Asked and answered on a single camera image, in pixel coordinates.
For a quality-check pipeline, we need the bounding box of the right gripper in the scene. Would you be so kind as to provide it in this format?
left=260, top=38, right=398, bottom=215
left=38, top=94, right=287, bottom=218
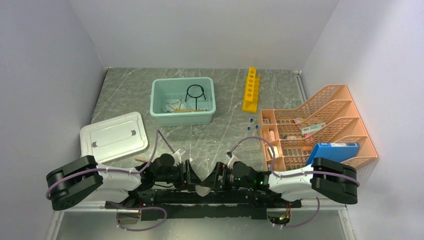
left=200, top=161, right=254, bottom=193

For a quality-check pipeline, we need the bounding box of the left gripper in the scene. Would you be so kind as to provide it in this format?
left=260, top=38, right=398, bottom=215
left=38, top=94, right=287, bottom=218
left=155, top=159, right=202, bottom=191

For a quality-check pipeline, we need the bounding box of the wooden dowel rod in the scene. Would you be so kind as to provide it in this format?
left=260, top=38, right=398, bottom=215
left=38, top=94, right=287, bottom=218
left=134, top=156, right=152, bottom=163

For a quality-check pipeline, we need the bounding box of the amber rubber tubing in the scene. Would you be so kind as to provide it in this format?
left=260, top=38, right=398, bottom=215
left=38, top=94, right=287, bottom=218
left=170, top=108, right=208, bottom=113

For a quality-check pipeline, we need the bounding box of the mint green plastic bin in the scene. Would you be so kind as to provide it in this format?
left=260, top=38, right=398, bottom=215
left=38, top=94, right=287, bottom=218
left=150, top=77, right=217, bottom=127

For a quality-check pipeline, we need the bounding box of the white plastic bin lid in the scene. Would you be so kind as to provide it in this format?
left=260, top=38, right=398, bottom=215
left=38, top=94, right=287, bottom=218
left=79, top=112, right=149, bottom=164

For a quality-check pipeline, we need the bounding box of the black wire ring stand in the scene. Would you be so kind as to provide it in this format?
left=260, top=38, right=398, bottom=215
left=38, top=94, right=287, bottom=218
left=184, top=84, right=206, bottom=110

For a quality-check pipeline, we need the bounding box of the yellow test tube rack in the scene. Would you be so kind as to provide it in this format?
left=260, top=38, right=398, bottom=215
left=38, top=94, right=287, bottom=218
left=242, top=67, right=260, bottom=113

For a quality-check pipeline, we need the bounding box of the white round watch glass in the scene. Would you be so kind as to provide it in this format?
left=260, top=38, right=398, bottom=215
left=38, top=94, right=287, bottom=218
left=195, top=185, right=211, bottom=197

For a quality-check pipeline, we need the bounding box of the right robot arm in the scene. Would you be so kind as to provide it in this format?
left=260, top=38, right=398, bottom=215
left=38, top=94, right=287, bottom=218
left=195, top=157, right=360, bottom=207

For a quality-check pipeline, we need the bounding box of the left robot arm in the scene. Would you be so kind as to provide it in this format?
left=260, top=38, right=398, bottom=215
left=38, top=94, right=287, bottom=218
left=45, top=153, right=193, bottom=211

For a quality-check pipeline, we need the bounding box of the orange mesh file organizer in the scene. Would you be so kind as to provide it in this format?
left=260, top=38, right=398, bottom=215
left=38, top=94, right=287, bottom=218
left=257, top=84, right=378, bottom=171

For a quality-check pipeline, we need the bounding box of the blue binder folder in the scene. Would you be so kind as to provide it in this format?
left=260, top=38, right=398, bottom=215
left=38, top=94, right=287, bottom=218
left=305, top=142, right=360, bottom=166

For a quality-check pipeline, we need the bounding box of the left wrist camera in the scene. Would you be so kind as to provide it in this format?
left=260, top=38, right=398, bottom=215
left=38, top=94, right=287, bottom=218
left=172, top=147, right=187, bottom=162

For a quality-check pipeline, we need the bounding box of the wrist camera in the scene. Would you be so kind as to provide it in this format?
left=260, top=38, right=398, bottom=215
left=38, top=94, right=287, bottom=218
left=226, top=151, right=240, bottom=169
left=172, top=147, right=187, bottom=162

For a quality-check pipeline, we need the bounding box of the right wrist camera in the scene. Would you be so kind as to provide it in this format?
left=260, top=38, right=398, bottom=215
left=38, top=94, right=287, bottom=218
left=226, top=151, right=240, bottom=169

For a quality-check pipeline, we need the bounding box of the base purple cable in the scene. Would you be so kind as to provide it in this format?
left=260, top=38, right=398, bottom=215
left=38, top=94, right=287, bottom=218
left=105, top=202, right=168, bottom=232

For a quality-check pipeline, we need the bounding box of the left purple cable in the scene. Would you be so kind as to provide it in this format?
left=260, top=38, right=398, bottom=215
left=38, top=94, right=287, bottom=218
left=45, top=129, right=176, bottom=200

